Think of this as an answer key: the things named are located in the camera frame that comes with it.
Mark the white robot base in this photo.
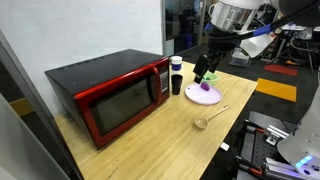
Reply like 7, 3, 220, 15
277, 86, 320, 180

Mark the white blue striped cup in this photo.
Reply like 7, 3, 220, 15
171, 56, 182, 74

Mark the black red microwave body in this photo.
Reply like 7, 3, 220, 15
45, 49, 170, 144

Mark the purple eggplant toy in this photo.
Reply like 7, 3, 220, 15
201, 82, 210, 91

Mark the white jug on floor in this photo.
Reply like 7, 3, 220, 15
240, 33, 276, 58

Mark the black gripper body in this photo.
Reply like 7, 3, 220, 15
207, 28, 239, 62

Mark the wire rack with bin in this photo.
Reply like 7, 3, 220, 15
229, 47, 250, 67

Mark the wooden spoon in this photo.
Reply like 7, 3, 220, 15
194, 105, 230, 129

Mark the black plastic cup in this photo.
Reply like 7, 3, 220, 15
171, 74, 183, 95

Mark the black metal mounting frame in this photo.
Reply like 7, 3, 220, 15
235, 111, 303, 180

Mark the lavender round plate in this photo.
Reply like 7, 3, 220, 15
184, 83, 223, 105

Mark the black cable with blue tape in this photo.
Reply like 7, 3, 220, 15
207, 3, 320, 44

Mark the green bowl on table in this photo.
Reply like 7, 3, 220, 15
202, 72, 219, 86

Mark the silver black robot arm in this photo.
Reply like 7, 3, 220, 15
193, 0, 320, 83

